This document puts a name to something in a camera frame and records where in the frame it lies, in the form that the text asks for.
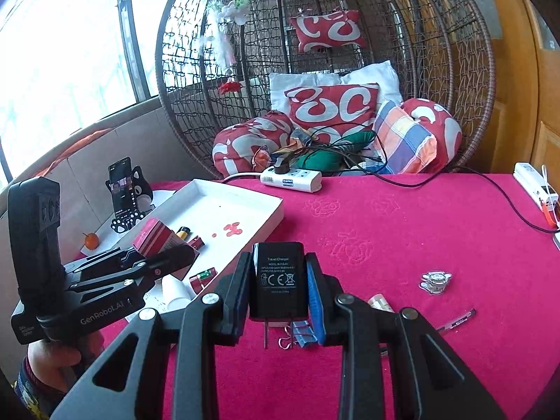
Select clear pen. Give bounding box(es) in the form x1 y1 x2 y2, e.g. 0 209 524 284
433 308 477 333

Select person's left hand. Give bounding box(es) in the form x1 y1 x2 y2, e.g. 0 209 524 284
26 339 85 393

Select white cylinder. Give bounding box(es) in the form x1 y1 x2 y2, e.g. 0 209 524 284
161 278 193 311

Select red white square cushion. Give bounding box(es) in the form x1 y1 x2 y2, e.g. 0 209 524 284
284 83 380 137

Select black travel charger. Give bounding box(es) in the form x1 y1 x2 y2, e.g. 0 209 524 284
248 242 311 351

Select blue binder clip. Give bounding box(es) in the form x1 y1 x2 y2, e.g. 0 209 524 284
292 321 318 350

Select red tablecloth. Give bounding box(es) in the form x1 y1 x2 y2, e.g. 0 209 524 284
74 173 560 420

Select silver metal trinket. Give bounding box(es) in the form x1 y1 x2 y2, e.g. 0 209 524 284
420 271 453 295

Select window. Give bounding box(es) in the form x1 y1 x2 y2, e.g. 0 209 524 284
0 0 193 176

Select red white bolster cushion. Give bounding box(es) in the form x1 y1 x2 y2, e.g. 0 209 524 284
212 111 294 178
400 98 463 171

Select plaid cushion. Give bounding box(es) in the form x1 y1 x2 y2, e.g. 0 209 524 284
374 100 438 175

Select red-white patterned cushions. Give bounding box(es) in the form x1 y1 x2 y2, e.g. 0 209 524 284
269 60 402 114

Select wooden cabinet doors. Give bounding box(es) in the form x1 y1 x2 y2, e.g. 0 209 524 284
481 0 560 180

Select red white box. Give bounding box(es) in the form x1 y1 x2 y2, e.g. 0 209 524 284
132 218 200 281

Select black smartphone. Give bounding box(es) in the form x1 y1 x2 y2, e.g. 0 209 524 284
108 156 134 224

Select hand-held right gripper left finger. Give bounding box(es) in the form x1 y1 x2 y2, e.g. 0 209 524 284
50 251 254 420

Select white power strip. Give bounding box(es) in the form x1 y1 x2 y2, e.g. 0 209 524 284
260 167 323 193

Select brown cardboard panel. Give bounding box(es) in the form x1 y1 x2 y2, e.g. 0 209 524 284
26 107 219 267

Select white power bank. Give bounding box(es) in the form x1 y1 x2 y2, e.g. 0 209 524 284
513 162 560 211

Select brown wicker egg chair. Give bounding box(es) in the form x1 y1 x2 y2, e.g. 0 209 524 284
155 0 497 180

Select small red white cushion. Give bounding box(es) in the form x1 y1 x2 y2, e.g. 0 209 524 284
290 10 366 53

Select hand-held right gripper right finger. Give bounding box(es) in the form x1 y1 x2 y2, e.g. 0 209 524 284
305 251 508 420

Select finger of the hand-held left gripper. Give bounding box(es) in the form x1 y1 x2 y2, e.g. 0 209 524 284
65 247 147 280
69 244 196 295

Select red green battery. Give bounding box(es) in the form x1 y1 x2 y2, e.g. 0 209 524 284
189 268 218 294

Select phone on cat stand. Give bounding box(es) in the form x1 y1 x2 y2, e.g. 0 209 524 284
107 166 154 233

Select orange cloth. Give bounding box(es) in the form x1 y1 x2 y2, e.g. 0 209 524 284
251 143 274 170

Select person's left forearm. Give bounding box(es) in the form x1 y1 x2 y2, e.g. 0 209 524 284
11 359 62 420

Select orange strap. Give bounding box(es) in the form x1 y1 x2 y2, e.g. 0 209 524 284
540 199 560 228

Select tangled black cable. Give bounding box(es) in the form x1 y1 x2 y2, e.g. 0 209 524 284
302 125 390 176

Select white dreamcatcher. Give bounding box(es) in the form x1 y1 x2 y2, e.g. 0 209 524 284
199 0 254 95

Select thin black cable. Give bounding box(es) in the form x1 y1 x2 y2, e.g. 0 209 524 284
376 168 560 233

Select white tray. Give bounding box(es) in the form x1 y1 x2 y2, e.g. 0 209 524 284
116 178 285 316

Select white cord loop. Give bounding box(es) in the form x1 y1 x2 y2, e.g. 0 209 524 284
541 165 560 204

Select black plug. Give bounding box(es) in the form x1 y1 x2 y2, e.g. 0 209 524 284
272 153 294 176

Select green cloth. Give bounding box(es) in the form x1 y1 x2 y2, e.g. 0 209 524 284
302 130 377 172

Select white power cord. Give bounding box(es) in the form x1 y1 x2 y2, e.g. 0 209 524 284
221 170 263 183

